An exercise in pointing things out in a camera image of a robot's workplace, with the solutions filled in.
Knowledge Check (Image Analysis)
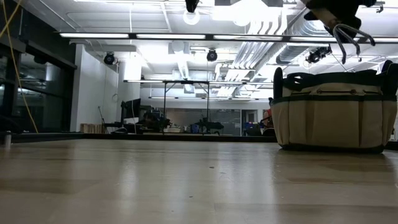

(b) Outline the hand rake wooden handle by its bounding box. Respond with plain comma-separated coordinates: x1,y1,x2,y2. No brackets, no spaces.
310,7,376,65

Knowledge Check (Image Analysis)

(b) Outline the beige green-trimmed gardening bag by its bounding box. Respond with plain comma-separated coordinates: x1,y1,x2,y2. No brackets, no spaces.
270,60,398,154

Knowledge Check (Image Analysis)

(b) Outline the overhead light bar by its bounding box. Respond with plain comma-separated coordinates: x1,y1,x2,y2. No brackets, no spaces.
58,32,398,43

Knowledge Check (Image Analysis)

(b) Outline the black computer monitor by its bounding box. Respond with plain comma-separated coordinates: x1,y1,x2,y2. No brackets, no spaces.
120,98,142,124

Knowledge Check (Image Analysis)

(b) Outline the black background robot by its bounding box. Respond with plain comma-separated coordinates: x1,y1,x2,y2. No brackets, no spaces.
195,117,225,134

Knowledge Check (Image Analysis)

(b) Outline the wooden crate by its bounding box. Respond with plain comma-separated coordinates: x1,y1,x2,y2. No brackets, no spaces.
79,123,104,134

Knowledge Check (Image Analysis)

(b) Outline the white ring light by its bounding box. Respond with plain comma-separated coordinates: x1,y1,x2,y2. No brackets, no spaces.
182,8,201,26

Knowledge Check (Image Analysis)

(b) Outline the black frame table stand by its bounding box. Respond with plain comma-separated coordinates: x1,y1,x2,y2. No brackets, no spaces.
162,80,211,135

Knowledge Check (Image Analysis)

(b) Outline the black aluminium table frame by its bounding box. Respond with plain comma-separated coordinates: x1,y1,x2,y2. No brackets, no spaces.
12,133,277,143

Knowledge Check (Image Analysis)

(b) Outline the yellow cable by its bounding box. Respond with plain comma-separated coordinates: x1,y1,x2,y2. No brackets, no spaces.
1,0,40,134

